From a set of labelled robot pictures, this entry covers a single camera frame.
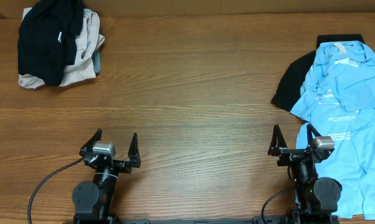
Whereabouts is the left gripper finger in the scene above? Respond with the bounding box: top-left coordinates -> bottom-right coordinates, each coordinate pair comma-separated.
128,133 -> 141,168
79,128 -> 102,156

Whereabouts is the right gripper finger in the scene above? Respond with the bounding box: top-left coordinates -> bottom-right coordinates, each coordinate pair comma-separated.
306,123 -> 321,146
268,124 -> 288,156

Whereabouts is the light blue printed t-shirt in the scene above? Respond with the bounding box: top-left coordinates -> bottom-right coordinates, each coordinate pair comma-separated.
290,41 -> 375,220

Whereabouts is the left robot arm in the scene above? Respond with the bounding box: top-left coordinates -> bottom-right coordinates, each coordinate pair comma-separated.
72,129 -> 141,224

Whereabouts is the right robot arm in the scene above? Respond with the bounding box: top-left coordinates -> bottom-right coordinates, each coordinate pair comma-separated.
268,124 -> 342,224

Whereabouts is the black shirt on right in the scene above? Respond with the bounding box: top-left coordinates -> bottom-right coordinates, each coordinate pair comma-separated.
271,34 -> 365,112

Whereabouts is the beige folded garment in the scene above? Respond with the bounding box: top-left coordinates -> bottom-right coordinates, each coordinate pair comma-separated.
18,7 -> 105,89

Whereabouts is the dark navy folded garment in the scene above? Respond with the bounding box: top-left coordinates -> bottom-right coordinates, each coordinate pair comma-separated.
17,0 -> 83,86

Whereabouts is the grey-blue folded garment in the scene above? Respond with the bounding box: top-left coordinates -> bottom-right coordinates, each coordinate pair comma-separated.
83,9 -> 102,73

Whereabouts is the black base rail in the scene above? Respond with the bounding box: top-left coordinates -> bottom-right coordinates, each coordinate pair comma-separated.
62,215 -> 341,224

